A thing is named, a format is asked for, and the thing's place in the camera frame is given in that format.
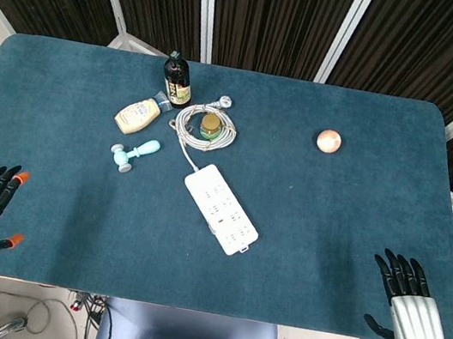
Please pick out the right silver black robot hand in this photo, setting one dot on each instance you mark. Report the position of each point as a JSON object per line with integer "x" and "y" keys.
{"x": 418, "y": 323}

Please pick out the white power strip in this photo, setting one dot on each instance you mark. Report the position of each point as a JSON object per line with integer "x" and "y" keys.
{"x": 233, "y": 233}

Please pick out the white plastic block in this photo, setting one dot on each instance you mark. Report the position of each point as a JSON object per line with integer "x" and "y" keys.
{"x": 218, "y": 219}

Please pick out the blue table mat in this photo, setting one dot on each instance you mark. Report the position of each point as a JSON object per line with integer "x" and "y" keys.
{"x": 328, "y": 238}

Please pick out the light blue toy hammer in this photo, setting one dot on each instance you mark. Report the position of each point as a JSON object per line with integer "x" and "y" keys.
{"x": 142, "y": 150}

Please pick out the small peach ball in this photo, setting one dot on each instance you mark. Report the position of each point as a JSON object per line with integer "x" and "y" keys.
{"x": 329, "y": 142}

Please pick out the beige squeeze sauce bottle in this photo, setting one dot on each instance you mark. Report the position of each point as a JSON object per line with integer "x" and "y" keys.
{"x": 137, "y": 115}

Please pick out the dark glass sauce bottle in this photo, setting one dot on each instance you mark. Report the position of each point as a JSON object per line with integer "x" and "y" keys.
{"x": 175, "y": 82}

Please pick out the small jar with gold lid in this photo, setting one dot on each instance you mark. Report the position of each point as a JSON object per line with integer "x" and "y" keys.
{"x": 210, "y": 125}

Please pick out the dark ribbed folding screen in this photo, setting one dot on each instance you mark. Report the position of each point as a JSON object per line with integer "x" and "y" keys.
{"x": 279, "y": 13}

